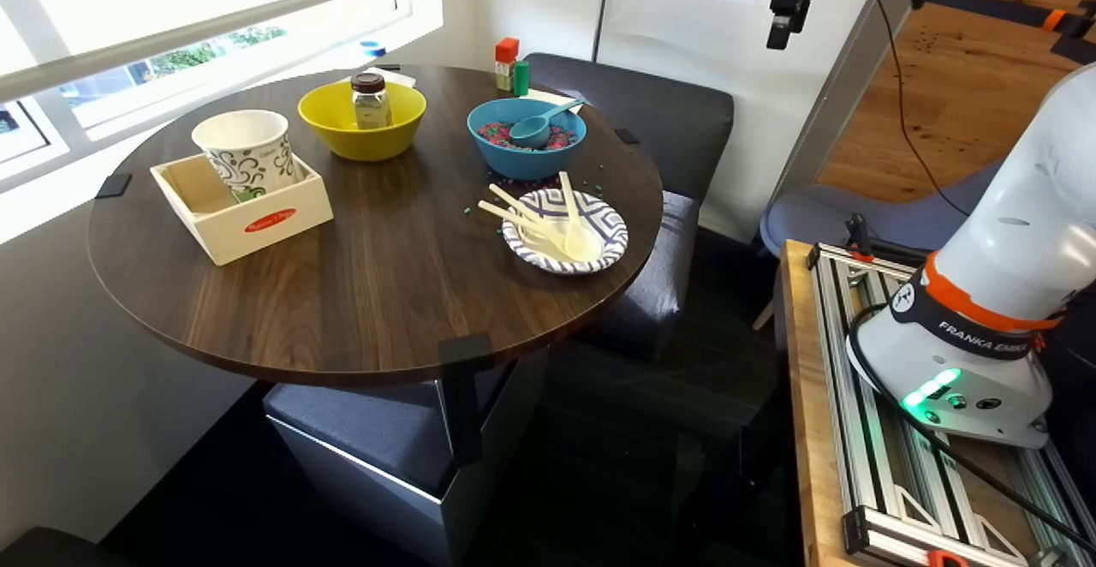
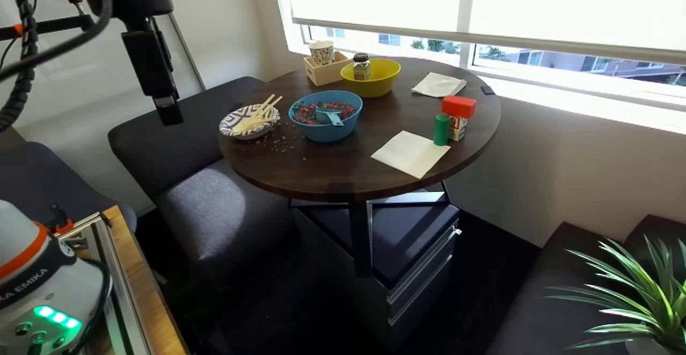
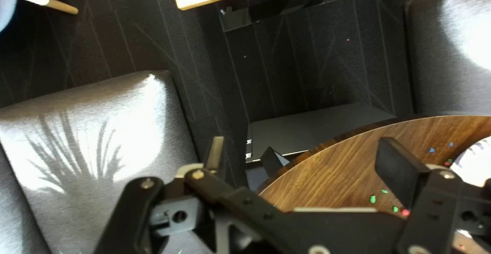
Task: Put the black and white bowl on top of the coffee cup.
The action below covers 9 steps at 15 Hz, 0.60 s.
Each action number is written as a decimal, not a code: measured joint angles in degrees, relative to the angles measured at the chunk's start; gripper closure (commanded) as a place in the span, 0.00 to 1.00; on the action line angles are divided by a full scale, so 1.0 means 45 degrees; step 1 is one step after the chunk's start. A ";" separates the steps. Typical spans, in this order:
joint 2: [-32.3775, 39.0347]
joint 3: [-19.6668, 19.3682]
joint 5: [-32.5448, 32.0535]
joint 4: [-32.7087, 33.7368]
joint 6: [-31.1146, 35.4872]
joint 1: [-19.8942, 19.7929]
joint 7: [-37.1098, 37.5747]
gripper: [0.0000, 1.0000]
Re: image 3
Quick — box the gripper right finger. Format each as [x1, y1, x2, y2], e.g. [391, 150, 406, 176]
[374, 137, 491, 254]

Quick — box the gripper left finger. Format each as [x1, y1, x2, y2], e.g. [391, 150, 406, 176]
[94, 136, 294, 254]

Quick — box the black and white bowl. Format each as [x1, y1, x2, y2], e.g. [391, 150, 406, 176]
[450, 136, 491, 188]

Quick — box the grey upholstered seat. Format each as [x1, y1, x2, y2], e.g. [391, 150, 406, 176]
[0, 70, 215, 254]
[404, 0, 491, 116]

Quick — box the grey flat base plate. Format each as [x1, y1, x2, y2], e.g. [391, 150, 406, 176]
[245, 101, 396, 163]

